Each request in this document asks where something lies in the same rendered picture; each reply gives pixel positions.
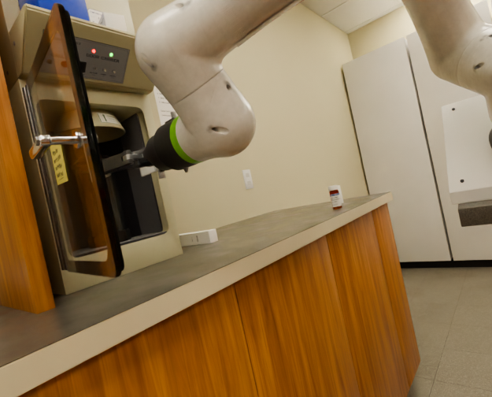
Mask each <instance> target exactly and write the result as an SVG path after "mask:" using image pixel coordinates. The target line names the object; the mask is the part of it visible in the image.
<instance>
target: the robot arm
mask: <svg viewBox="0 0 492 397"><path fill-rule="evenodd" d="M302 1H304V0H175V1H174V2H171V3H170V4H168V5H167V6H165V7H163V8H161V9H159V10H158V11H156V12H154V13H152V14H150V15H149V16H148V17H147V18H146V19H145V20H144V21H143V22H142V23H141V24H140V26H139V29H138V31H137V33H136V36H135V56H136V59H137V62H138V63H139V66H140V68H141V70H142V71H143V72H144V74H145V75H146V76H147V77H148V78H149V80H150V81H151V82H152V83H153V84H154V86H155V87H156V88H157V89H158V90H159V91H160V92H161V93H162V94H163V96H164V97H165V98H166V99H167V101H168V102H169V103H170V105H171V106H172V108H173V109H174V110H175V111H173V112H171V113H170V114H171V117H172V118H171V119H170V120H168V121H166V122H165V124H163V125H162V126H160V127H159V128H158V129H157V130H156V132H155V134H154V135H153V136H152V137H150V139H149V140H148V142H147V144H146V147H144V148H142V149H141V150H137V151H134V152H131V151H130V150H126V151H124V152H123V153H121V154H117V155H114V156H112V157H109V158H105V159H102V164H103V169H104V172H105V177H108V176H111V173H114V172H118V171H121V170H125V169H130V168H134V169H139V170H140V173H141V176H147V175H149V174H151V173H154V172H156V171H158V170H159V171H160V173H161V172H164V171H167V170H170V169H174V170H182V169H184V171H185V173H188V169H189V167H191V166H192V165H197V164H198V163H201V162H204V161H207V160H209V159H213V158H228V157H232V156H235V155H236V154H239V153H241V152H242V151H244V150H245V149H246V148H247V147H248V146H249V145H250V143H251V141H252V139H253V137H254V133H255V130H256V118H255V114H254V111H253V108H252V107H251V105H250V104H249V103H248V101H247V100H246V98H245V97H244V96H243V95H242V93H241V92H240V90H239V89H238V88H237V87H236V86H235V84H234V82H233V81H232V80H231V78H230V77H229V76H228V74H227V73H226V72H225V70H224V68H223V66H222V61H223V59H224V57H226V56H227V55H228V54H229V53H231V52H232V51H233V50H234V49H235V48H236V47H240V46H241V45H242V44H243V43H244V42H245V41H247V40H248V39H249V38H251V37H252V36H253V35H255V34H256V33H258V32H259V31H260V30H261V29H262V28H264V27H265V26H267V25H268V24H270V23H271V22H273V21H274V20H275V19H276V18H278V17H280V16H281V15H283V14H284V13H285V12H286V11H288V10H289V9H291V8H293V7H294V6H296V5H297V4H299V3H300V2H302ZM401 1H402V3H403V5H404V6H405V8H406V10H407V12H408V14H409V16H410V18H411V20H412V22H413V25H414V27H415V29H416V32H417V34H418V36H419V38H420V41H421V43H422V46H423V48H424V52H425V54H426V56H427V61H428V64H429V66H430V69H431V71H432V72H433V73H434V74H435V75H436V76H437V77H438V78H440V79H442V80H445V81H447V82H450V83H453V84H455V85H457V86H459V87H462V88H465V89H468V90H470V91H473V92H475V93H477V94H480V95H482V96H484V98H485V99H486V106H487V110H488V114H489V118H490V120H491V122H492V24H487V23H485V22H484V21H483V19H482V18H481V16H480V15H479V14H478V12H477V11H476V9H475V7H474V6H473V4H472V2H471V1H470V0H401ZM176 113H177V114H178V117H176ZM489 142H490V146H491V148H492V129H491V130H490V134H489ZM137 160H138V161H139V163H140V164H141V165H138V162H137Z"/></svg>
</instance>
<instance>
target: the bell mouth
mask: <svg viewBox="0 0 492 397"><path fill-rule="evenodd" d="M91 114H92V118H93V122H94V129H95V132H96V134H97V136H98V142H99V143H103V142H107V141H110V140H114V139H117V138H120V137H121V136H122V135H124V134H125V132H126V131H125V130H124V128H123V126H122V125H121V123H120V122H119V121H118V120H117V118H116V117H115V116H114V115H113V113H112V112H110V111H108V110H105V109H91Z"/></svg>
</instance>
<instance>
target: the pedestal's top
mask: <svg viewBox="0 0 492 397"><path fill-rule="evenodd" d="M458 213H459V218H460V221H461V227H467V226H475V225H483V224H492V199H491V200H485V201H478V202H467V203H461V204H458Z"/></svg>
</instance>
